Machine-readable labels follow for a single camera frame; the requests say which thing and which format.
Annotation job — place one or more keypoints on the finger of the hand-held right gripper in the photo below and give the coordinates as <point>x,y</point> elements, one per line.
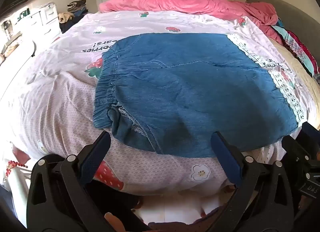
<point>296,150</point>
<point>311,134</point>

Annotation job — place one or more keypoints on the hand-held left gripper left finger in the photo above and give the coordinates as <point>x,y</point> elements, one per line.
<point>96,158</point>

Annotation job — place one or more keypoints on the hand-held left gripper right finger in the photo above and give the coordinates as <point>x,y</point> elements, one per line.
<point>225,158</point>

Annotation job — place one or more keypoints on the blue denim pants lace trim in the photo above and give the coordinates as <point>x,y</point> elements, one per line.
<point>187,84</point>

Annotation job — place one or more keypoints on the beige quilted bed cover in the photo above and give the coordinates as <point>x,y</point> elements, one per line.
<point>301,79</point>

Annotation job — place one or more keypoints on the strawberry printed bed sheet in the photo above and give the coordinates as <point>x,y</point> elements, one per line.
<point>62,97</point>

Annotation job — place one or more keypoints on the grey headboard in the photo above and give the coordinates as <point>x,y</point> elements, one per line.
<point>287,14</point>

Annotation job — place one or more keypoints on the cluttered white desk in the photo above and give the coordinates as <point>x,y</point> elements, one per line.
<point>15,47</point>

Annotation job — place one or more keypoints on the beige crumpled cloth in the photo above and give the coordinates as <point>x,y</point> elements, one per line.
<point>65,17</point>

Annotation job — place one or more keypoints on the white drawer cabinet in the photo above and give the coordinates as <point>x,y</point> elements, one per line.
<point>47,22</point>

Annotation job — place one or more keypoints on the stack of folded clothes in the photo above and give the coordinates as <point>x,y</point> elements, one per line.
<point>77,7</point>

